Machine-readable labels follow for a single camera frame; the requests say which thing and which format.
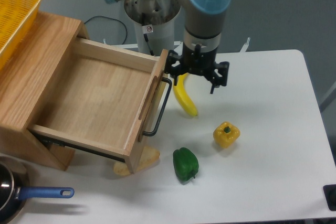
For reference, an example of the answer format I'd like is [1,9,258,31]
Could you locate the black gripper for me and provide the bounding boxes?
[164,44,229,94]

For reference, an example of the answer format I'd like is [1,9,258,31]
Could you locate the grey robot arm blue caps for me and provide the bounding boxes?
[105,0,231,88]

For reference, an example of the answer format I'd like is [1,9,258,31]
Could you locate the wooden drawer cabinet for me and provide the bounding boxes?
[1,12,89,170]

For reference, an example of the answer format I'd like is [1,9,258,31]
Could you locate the yellow banana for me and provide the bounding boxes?
[173,73,198,117]

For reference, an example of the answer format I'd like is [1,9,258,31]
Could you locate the yellow bell pepper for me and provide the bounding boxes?
[213,121,240,148]

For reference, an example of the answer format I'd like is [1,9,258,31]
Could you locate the green bell pepper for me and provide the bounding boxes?
[173,147,199,184]

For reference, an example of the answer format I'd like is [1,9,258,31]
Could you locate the triangular bread slice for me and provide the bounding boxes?
[113,146,160,176]

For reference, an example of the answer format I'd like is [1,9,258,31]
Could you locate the black object at table edge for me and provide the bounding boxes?
[323,184,336,211]

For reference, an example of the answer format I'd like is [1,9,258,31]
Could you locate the yellow plastic basket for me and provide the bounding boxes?
[1,0,42,68]

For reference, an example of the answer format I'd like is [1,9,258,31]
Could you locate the white metal base frame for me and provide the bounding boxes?
[117,37,250,53]

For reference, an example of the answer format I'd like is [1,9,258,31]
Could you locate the black cable on floor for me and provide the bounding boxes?
[83,15,128,45]

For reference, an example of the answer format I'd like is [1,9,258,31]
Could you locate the black pan blue handle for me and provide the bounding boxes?
[1,156,75,223]

